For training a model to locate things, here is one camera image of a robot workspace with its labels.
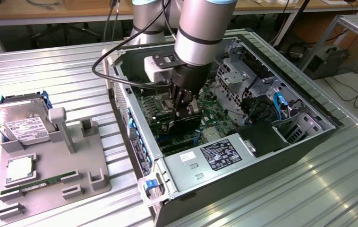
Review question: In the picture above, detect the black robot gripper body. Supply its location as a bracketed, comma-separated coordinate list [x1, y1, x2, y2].
[167, 64, 212, 95]

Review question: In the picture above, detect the black graphics card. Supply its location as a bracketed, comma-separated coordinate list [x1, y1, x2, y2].
[164, 113, 203, 136]

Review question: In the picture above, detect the CPU socket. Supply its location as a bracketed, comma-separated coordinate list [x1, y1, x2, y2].
[154, 94, 175, 111]

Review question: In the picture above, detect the green motherboard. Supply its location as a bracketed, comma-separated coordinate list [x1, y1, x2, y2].
[134, 80, 230, 157]

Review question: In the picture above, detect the black RAM slot bank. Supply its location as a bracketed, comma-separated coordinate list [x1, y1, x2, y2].
[138, 87, 170, 97]

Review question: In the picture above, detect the grey metal drive cage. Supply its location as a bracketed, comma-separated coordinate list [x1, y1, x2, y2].
[214, 56, 255, 96]

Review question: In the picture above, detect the silver chipset heatsink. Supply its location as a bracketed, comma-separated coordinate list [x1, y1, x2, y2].
[202, 128, 227, 140]

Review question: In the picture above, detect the black plastic air shroud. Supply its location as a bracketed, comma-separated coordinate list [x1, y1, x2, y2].
[238, 120, 289, 158]

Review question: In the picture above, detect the grey power supply unit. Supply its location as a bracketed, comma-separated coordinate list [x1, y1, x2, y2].
[162, 133, 258, 193]

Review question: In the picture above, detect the open black PC case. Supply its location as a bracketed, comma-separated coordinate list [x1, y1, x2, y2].
[101, 33, 345, 227]

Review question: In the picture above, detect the black box device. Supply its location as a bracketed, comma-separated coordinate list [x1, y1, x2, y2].
[301, 46, 349, 80]

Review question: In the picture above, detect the grey parts rack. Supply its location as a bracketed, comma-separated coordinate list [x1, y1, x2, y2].
[0, 106, 114, 222]

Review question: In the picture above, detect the wooden desk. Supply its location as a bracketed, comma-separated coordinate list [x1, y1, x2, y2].
[0, 0, 358, 21]

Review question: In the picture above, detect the silver hard disk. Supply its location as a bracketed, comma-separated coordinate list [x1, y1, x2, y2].
[0, 98, 57, 146]

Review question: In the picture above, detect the green RAM stick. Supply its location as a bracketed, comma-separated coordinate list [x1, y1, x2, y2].
[0, 171, 75, 196]

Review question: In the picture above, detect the silver CPU chip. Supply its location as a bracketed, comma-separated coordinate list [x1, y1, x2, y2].
[6, 158, 38, 184]

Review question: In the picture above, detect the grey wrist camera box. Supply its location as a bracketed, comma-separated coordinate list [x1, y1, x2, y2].
[143, 54, 179, 84]

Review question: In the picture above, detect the black wire bundle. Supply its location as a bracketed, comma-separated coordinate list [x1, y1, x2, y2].
[239, 95, 275, 123]

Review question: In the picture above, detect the blue flat wire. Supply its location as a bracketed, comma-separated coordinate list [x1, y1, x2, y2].
[272, 91, 285, 122]

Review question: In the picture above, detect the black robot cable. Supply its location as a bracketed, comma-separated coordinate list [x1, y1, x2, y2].
[91, 0, 175, 89]

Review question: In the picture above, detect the aluminium frame table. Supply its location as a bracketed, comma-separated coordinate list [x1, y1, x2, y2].
[297, 15, 358, 71]

